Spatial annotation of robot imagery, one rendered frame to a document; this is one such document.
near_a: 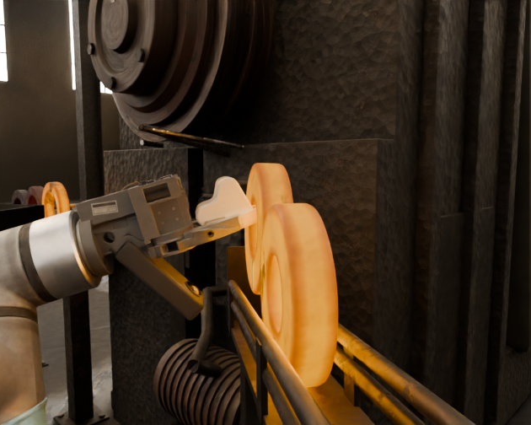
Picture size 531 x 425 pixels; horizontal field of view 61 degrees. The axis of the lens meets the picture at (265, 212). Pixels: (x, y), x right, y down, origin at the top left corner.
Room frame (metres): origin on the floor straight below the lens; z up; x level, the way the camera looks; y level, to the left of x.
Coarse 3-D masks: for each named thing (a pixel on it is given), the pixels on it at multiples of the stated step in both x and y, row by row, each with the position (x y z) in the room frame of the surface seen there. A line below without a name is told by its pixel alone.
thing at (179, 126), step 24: (216, 0) 0.83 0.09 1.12; (240, 0) 0.85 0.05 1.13; (216, 24) 0.83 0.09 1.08; (240, 24) 0.85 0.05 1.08; (216, 48) 0.83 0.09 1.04; (240, 48) 0.86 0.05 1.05; (216, 72) 0.83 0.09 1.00; (240, 72) 0.88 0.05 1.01; (192, 96) 0.89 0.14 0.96; (216, 96) 0.88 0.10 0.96; (192, 120) 0.89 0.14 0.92
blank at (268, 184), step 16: (256, 176) 0.50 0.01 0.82; (272, 176) 0.48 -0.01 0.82; (256, 192) 0.50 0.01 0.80; (272, 192) 0.47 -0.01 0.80; (288, 192) 0.47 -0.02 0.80; (256, 208) 0.50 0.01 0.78; (256, 224) 0.56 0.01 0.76; (256, 240) 0.55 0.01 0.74; (256, 256) 0.49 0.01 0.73; (256, 272) 0.49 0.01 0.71; (256, 288) 0.49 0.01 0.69
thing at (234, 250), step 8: (232, 248) 0.60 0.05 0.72; (240, 248) 0.60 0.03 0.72; (232, 256) 0.60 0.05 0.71; (240, 256) 0.60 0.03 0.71; (232, 264) 0.60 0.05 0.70; (240, 264) 0.60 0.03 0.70; (232, 272) 0.60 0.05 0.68; (240, 272) 0.60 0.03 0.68; (240, 280) 0.60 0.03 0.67; (248, 280) 0.60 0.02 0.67; (240, 288) 0.60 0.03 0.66; (248, 288) 0.60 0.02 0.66; (248, 296) 0.60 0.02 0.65; (256, 296) 0.60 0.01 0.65; (256, 304) 0.60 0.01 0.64; (256, 312) 0.60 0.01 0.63
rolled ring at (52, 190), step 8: (48, 184) 1.51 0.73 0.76; (56, 184) 1.49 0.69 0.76; (48, 192) 1.52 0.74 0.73; (56, 192) 1.45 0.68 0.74; (64, 192) 1.47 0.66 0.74; (48, 200) 1.55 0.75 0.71; (56, 200) 1.45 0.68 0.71; (64, 200) 1.45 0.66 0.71; (48, 208) 1.55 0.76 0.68; (56, 208) 1.46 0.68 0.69; (64, 208) 1.45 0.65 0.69; (48, 216) 1.55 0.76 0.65
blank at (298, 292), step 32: (288, 224) 0.34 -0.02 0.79; (320, 224) 0.34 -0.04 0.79; (288, 256) 0.32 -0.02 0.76; (320, 256) 0.32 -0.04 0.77; (288, 288) 0.32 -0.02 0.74; (320, 288) 0.31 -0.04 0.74; (288, 320) 0.32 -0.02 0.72; (320, 320) 0.30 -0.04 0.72; (288, 352) 0.32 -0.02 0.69; (320, 352) 0.31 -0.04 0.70; (320, 384) 0.33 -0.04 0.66
